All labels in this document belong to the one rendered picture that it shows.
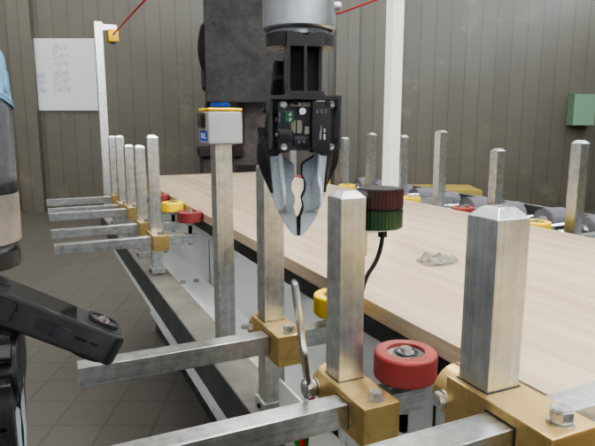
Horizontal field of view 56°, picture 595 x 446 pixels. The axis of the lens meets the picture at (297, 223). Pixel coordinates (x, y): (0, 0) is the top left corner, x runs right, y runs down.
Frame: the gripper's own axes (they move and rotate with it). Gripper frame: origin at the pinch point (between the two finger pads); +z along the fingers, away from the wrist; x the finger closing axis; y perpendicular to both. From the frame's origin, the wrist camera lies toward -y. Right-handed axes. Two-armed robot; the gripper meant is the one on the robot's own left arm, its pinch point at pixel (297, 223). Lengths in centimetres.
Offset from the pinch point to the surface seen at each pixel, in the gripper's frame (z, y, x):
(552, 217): 26, -144, 117
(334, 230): 1.8, -4.4, 5.0
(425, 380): 19.6, 0.4, 15.6
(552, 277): 18, -36, 53
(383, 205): -1.2, -3.6, 10.9
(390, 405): 21.2, 3.2, 10.4
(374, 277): 18.2, -39.7, 19.2
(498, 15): -146, -674, 337
